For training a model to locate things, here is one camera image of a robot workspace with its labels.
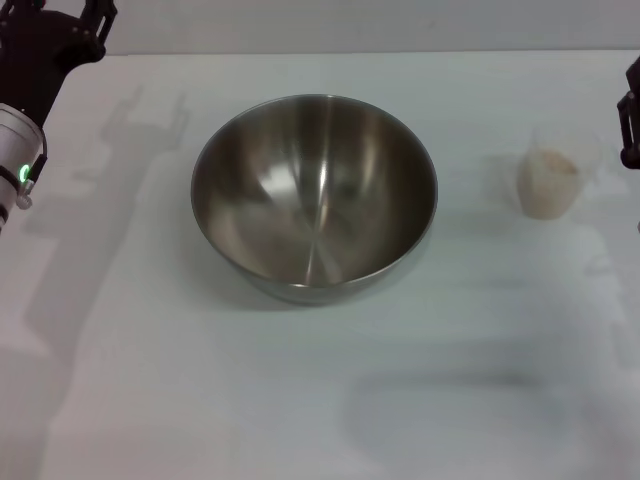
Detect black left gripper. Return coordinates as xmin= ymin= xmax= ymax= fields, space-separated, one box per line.
xmin=0 ymin=0 xmax=119 ymax=134

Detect clear plastic measuring cup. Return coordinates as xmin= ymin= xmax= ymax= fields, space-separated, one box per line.
xmin=517 ymin=125 xmax=604 ymax=220

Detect white rice grains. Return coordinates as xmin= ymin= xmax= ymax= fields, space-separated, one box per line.
xmin=520 ymin=148 xmax=581 ymax=219

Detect stainless steel mixing bowl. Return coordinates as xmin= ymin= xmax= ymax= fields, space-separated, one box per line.
xmin=189 ymin=93 xmax=440 ymax=306

